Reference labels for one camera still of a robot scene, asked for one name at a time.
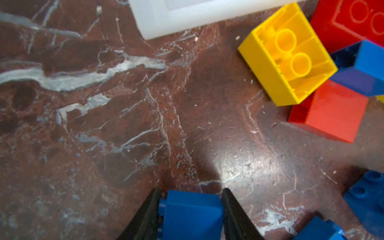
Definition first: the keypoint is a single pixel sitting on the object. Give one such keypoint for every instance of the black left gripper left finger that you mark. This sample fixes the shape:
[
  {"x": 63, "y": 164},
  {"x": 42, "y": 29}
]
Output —
[{"x": 144, "y": 225}]

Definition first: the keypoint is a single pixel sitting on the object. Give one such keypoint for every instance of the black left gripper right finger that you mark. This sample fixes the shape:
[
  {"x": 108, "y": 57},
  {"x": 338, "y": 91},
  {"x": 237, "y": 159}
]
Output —
[{"x": 237, "y": 224}]

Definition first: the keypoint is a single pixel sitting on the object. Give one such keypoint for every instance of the blue lego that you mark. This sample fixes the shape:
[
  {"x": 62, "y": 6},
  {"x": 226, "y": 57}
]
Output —
[
  {"x": 366, "y": 199},
  {"x": 191, "y": 216},
  {"x": 360, "y": 68},
  {"x": 317, "y": 229}
]

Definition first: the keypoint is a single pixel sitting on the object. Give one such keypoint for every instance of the red lego pile bottom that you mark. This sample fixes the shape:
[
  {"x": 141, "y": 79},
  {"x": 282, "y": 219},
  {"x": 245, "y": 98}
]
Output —
[{"x": 333, "y": 112}]

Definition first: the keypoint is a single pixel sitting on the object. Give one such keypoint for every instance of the yellow lego pile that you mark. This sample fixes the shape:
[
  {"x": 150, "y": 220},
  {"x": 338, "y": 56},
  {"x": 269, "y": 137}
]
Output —
[{"x": 380, "y": 98}]

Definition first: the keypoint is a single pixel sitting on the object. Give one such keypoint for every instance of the yellow lego open side up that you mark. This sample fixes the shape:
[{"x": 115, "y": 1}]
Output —
[{"x": 287, "y": 57}]

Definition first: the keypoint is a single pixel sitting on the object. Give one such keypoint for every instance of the blue lego in pile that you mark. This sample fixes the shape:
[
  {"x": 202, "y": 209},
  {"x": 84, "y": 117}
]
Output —
[{"x": 360, "y": 68}]

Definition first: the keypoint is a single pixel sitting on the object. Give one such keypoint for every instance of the white left sorting bin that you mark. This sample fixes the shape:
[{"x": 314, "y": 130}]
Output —
[{"x": 156, "y": 18}]

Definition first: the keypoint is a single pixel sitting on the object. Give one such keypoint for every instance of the long red lego brick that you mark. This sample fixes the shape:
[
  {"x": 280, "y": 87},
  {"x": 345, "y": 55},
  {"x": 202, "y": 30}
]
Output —
[{"x": 339, "y": 24}]

